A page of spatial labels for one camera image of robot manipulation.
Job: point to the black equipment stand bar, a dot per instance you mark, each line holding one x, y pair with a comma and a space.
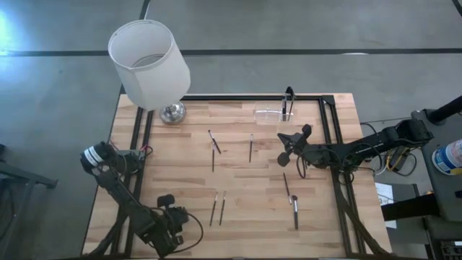
408, 208

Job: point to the dark pens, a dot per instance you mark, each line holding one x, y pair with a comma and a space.
291, 106

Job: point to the white blue wipes canister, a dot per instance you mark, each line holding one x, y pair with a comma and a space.
449, 157

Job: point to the black metal stand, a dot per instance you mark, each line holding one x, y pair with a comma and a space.
36, 178

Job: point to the white shade silver lamp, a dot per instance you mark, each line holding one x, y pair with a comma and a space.
151, 68

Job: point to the white paper sheet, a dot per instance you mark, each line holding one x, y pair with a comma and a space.
383, 193

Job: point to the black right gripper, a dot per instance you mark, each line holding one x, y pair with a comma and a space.
314, 155

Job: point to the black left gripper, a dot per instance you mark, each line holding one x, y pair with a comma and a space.
164, 227

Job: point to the large black powder brush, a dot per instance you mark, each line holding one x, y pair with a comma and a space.
295, 215

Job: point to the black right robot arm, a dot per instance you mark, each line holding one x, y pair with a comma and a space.
364, 148

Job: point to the grey equipment cart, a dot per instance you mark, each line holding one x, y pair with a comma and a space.
444, 195

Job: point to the clear acrylic organizer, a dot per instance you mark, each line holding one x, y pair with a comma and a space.
267, 113

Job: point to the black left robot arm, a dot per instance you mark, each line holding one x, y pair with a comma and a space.
119, 189

